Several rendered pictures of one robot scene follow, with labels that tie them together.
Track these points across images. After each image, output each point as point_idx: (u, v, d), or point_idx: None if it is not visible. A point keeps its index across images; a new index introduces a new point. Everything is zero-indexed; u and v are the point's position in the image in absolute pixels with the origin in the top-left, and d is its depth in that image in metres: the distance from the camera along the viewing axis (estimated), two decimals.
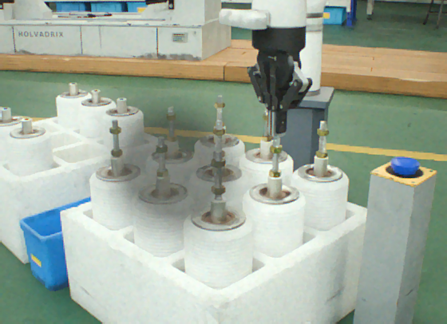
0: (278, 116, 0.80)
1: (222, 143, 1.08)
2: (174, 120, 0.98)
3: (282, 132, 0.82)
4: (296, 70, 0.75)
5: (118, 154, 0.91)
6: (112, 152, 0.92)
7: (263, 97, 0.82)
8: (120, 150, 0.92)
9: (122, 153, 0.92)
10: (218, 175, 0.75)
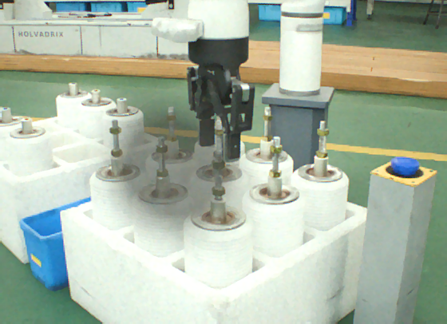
0: (229, 139, 0.69)
1: None
2: (174, 120, 0.98)
3: (213, 142, 0.77)
4: (234, 81, 0.67)
5: (118, 154, 0.91)
6: (112, 152, 0.92)
7: (194, 108, 0.76)
8: (120, 150, 0.92)
9: (122, 153, 0.92)
10: (215, 175, 0.76)
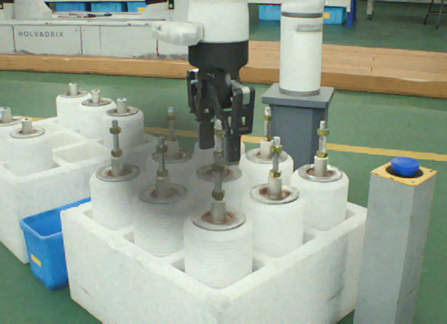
0: (230, 142, 0.70)
1: (222, 143, 1.08)
2: (174, 120, 0.98)
3: (213, 145, 0.77)
4: (235, 84, 0.67)
5: (118, 154, 0.91)
6: (112, 152, 0.92)
7: (193, 110, 0.77)
8: (120, 150, 0.92)
9: (122, 153, 0.92)
10: (216, 180, 0.75)
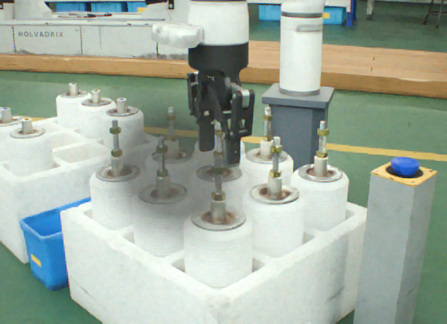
0: (229, 144, 0.70)
1: (222, 143, 1.08)
2: (174, 120, 0.98)
3: (213, 147, 0.77)
4: (234, 86, 0.67)
5: (118, 154, 0.91)
6: (112, 152, 0.92)
7: (194, 112, 0.77)
8: (120, 150, 0.92)
9: (122, 153, 0.92)
10: (215, 182, 0.75)
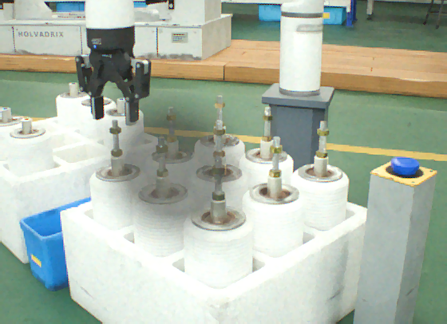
0: (96, 97, 0.92)
1: (222, 143, 1.08)
2: (174, 120, 0.98)
3: (126, 123, 0.88)
4: (91, 55, 0.89)
5: (118, 154, 0.91)
6: (112, 152, 0.92)
7: (142, 93, 0.87)
8: (120, 150, 0.92)
9: (122, 153, 0.92)
10: (215, 181, 0.76)
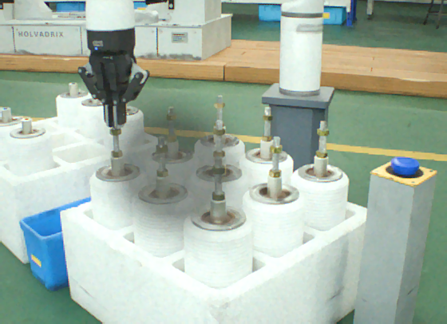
0: (109, 104, 0.91)
1: (222, 143, 1.08)
2: (174, 120, 0.98)
3: (114, 126, 0.90)
4: (91, 61, 0.89)
5: (112, 153, 0.92)
6: (117, 151, 0.93)
7: None
8: (112, 152, 0.92)
9: (113, 156, 0.91)
10: (215, 181, 0.76)
